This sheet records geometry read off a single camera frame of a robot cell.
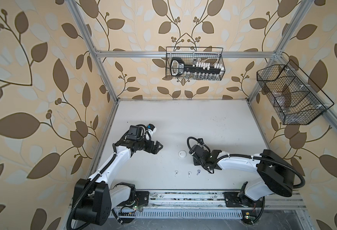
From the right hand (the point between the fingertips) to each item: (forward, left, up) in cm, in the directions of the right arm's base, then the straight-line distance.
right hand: (196, 157), depth 89 cm
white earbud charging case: (+2, +9, +2) cm, 10 cm away
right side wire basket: (+15, -50, +33) cm, 62 cm away
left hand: (+6, +26, +11) cm, 29 cm away
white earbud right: (-9, +6, 0) cm, 11 cm away
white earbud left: (-9, +13, 0) cm, 16 cm away
